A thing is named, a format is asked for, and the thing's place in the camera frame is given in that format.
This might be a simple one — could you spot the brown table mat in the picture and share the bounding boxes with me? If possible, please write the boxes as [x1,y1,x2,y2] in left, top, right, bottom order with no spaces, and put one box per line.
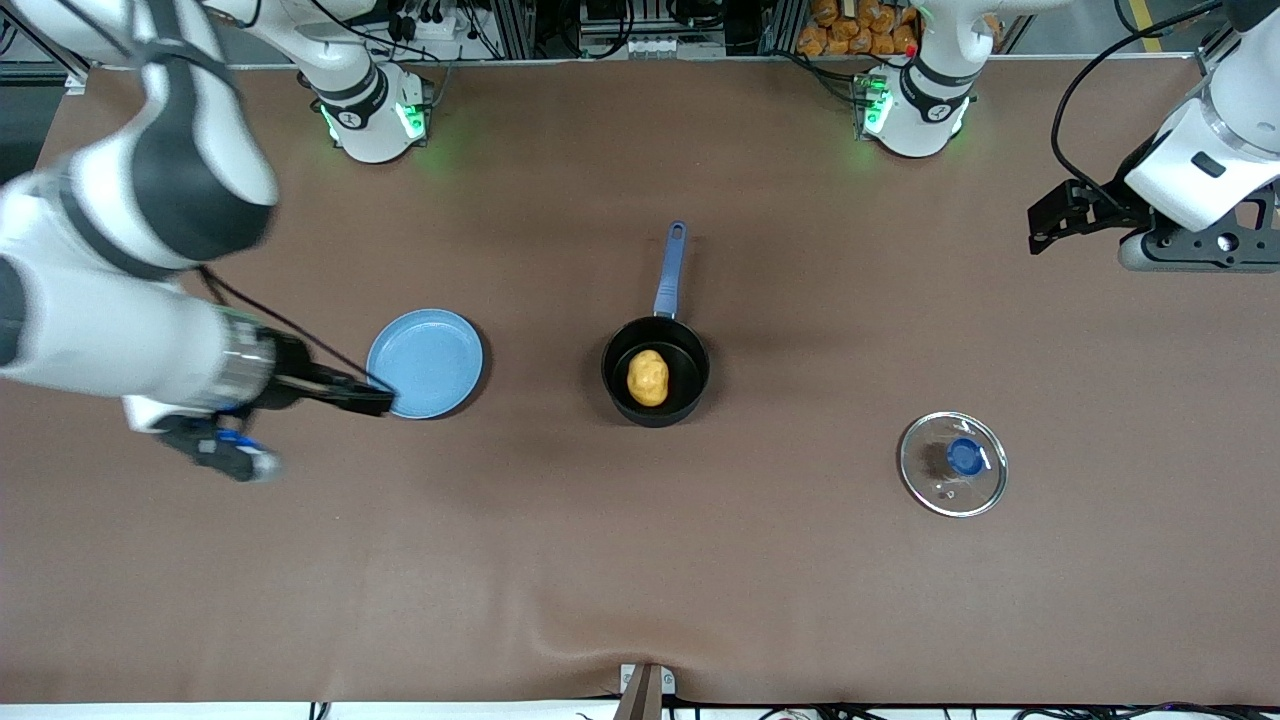
[0,55,1280,707]

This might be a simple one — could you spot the yellow potato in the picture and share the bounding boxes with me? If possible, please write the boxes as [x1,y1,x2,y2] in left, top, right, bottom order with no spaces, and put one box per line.
[626,349,670,408]

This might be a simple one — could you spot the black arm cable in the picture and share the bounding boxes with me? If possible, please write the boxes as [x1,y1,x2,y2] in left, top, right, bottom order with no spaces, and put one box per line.
[1051,0,1227,216]
[195,262,379,389]

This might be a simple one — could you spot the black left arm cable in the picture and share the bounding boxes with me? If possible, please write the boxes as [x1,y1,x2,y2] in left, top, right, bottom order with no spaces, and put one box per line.
[1051,0,1227,216]

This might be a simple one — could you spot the white electronics rack unit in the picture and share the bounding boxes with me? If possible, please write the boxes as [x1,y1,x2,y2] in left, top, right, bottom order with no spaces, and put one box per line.
[578,0,729,59]

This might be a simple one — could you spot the blue round plate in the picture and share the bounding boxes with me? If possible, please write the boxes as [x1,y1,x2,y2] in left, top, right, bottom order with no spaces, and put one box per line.
[366,309,486,420]

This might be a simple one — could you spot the metal table clamp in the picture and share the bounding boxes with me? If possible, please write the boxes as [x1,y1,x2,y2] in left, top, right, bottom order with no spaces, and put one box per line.
[618,663,677,720]

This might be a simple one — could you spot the bag of orange snacks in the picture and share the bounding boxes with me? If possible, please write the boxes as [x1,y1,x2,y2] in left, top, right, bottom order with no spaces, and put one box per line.
[797,0,919,57]

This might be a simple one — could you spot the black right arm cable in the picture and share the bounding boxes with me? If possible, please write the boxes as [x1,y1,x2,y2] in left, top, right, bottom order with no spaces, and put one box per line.
[195,262,379,389]

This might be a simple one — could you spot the aluminium corner frame rail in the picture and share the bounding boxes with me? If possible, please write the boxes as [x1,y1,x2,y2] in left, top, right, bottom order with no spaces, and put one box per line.
[1195,0,1241,76]

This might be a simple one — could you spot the glass lid with blue knob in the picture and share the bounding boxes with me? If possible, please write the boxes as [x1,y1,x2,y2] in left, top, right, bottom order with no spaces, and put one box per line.
[898,411,1009,518]

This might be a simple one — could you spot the black pot with blue handle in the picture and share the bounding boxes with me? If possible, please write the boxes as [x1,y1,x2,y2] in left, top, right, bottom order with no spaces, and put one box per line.
[601,221,712,429]

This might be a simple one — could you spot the aluminium frame post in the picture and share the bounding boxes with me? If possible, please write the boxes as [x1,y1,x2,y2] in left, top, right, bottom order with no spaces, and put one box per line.
[490,0,537,59]

